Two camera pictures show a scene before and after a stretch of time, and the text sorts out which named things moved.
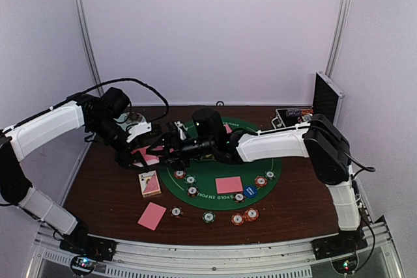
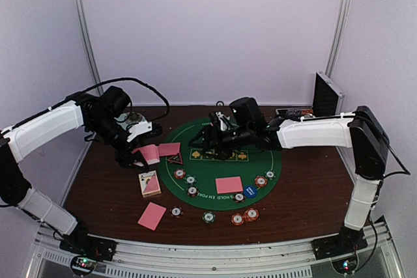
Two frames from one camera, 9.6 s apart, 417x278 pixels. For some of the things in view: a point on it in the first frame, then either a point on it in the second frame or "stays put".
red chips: [179, 174] stays put
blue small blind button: [250, 191] stays put
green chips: [190, 179] stays put
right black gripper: [180, 161] to [210, 130]
